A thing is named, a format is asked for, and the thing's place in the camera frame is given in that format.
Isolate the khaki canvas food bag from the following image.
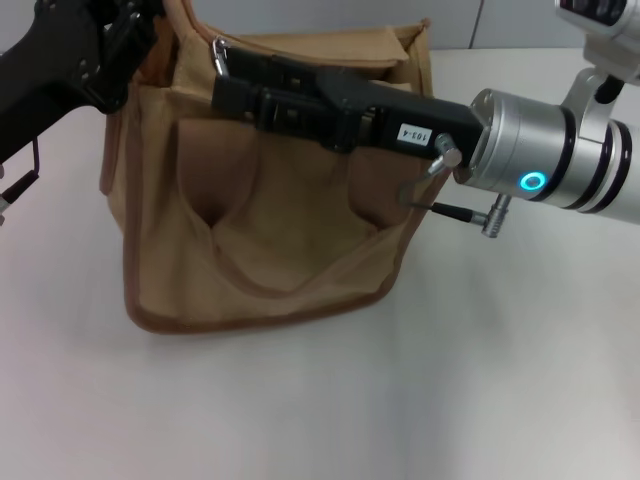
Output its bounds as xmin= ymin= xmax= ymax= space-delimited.
xmin=99 ymin=0 xmax=432 ymax=337

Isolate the silver metal zipper pull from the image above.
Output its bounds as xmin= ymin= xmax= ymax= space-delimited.
xmin=209 ymin=37 xmax=231 ymax=79

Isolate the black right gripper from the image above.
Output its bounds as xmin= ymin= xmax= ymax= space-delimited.
xmin=210 ymin=47 xmax=484 ymax=171

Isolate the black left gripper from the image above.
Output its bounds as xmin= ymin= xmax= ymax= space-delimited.
xmin=0 ymin=0 xmax=167 ymax=166

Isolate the gray cable with silver connectors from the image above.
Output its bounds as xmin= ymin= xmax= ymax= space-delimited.
xmin=397 ymin=132 xmax=512 ymax=240

